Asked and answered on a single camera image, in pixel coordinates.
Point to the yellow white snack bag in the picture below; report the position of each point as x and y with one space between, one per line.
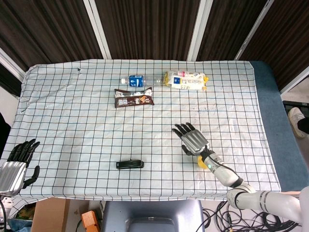
187 81

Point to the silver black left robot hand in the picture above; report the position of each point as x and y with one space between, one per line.
12 172

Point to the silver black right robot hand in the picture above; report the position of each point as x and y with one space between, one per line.
194 141

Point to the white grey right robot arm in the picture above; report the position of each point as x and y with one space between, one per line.
227 174

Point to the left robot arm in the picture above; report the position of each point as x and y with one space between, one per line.
3 200

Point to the brown chocolate snack package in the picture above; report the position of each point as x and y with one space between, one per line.
134 98

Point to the dark brown partition panel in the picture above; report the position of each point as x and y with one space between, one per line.
147 26
229 26
287 36
46 29

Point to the white shoe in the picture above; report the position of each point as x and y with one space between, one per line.
295 120

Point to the white checkered tablecloth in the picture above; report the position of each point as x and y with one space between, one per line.
72 120

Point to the brown cardboard box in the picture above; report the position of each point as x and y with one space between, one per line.
49 215

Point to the orange box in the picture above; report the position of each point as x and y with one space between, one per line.
89 222

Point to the yellow object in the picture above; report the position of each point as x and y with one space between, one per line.
201 163

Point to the black trouser leg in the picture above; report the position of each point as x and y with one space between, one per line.
304 126

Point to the black handheld device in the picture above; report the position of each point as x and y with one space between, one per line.
130 164

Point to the clear water bottle blue label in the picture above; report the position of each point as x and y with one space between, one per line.
137 81

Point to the white partition frame post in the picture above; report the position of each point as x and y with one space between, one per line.
253 31
295 83
199 29
97 29
9 64

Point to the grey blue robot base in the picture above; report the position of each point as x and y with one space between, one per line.
149 215

